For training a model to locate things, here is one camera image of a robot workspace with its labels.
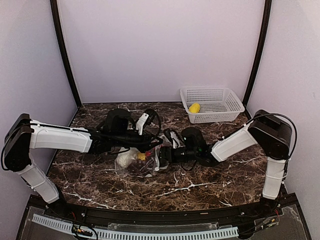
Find white cable duct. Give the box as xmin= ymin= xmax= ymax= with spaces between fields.
xmin=32 ymin=214 xmax=239 ymax=240

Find yellow fake lemon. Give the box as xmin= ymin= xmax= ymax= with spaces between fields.
xmin=188 ymin=102 xmax=201 ymax=114

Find right black frame post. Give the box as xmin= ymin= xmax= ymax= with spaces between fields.
xmin=242 ymin=0 xmax=272 ymax=107

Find left black frame post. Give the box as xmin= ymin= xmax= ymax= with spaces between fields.
xmin=49 ymin=0 xmax=82 ymax=108

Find black frame post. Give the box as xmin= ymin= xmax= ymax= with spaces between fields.
xmin=49 ymin=0 xmax=82 ymax=108
xmin=242 ymin=0 xmax=272 ymax=107

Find polka dot zip bag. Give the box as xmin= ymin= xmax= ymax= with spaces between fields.
xmin=114 ymin=134 xmax=172 ymax=178

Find yellow fake banana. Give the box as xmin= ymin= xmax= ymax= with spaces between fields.
xmin=137 ymin=153 xmax=146 ymax=161

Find purple fake grapes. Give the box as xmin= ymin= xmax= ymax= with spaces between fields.
xmin=126 ymin=159 xmax=157 ymax=178

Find white fake cauliflower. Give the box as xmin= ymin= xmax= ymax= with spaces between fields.
xmin=116 ymin=149 xmax=138 ymax=169

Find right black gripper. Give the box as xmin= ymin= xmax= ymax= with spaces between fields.
xmin=150 ymin=145 xmax=199 ymax=164

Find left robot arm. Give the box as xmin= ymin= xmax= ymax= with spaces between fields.
xmin=0 ymin=108 xmax=163 ymax=218

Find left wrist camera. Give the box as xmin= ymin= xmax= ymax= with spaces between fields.
xmin=135 ymin=108 xmax=156 ymax=136

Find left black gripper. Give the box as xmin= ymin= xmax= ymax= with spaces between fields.
xmin=112 ymin=129 xmax=164 ymax=154

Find white plastic basket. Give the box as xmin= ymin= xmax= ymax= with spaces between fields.
xmin=180 ymin=86 xmax=245 ymax=124

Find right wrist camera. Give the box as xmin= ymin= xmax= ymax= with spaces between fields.
xmin=163 ymin=128 xmax=183 ymax=149

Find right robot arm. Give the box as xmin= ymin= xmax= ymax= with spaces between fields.
xmin=156 ymin=109 xmax=298 ymax=217

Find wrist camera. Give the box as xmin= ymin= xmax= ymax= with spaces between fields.
xmin=135 ymin=108 xmax=156 ymax=136
xmin=163 ymin=128 xmax=183 ymax=149

